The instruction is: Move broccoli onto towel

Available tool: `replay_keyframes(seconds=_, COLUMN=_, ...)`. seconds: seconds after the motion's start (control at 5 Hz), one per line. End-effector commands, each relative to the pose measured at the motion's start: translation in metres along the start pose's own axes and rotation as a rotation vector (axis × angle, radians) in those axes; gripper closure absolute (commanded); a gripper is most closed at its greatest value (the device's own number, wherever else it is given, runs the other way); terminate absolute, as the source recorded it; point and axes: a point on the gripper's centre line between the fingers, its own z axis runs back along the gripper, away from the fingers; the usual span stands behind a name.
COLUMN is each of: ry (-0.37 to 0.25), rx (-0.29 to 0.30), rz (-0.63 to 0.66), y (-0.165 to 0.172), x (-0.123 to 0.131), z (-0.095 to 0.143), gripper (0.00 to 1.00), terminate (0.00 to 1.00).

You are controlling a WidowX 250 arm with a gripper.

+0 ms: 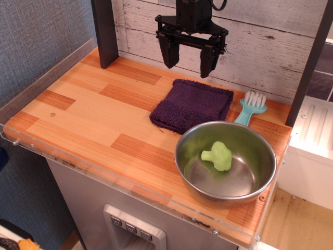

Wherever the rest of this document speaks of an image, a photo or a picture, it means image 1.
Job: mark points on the silver ice dispenser panel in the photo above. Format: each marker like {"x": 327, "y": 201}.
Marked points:
{"x": 129, "y": 232}

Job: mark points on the dark shelf post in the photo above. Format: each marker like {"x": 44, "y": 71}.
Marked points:
{"x": 105, "y": 30}
{"x": 311, "y": 63}

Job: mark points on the teal dish brush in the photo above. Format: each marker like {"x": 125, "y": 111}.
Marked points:
{"x": 252, "y": 103}

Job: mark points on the stainless steel bowl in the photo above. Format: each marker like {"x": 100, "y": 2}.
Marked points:
{"x": 253, "y": 167}

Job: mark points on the purple folded cloth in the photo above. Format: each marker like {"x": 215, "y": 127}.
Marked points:
{"x": 190, "y": 103}

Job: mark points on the dark right shelf post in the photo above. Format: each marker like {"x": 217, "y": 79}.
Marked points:
{"x": 311, "y": 63}

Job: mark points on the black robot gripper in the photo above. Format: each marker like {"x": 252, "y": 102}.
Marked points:
{"x": 192, "y": 26}

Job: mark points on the grey toy fridge cabinet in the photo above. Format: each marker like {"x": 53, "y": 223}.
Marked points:
{"x": 86, "y": 197}

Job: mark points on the clear acrylic left guard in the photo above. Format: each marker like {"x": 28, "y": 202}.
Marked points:
{"x": 46, "y": 80}

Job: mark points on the dark left shelf post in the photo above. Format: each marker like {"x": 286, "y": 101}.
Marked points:
{"x": 105, "y": 30}

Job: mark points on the white toy sink unit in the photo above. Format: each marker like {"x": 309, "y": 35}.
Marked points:
{"x": 307, "y": 169}

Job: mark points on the green toy broccoli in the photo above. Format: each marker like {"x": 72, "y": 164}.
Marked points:
{"x": 219, "y": 155}

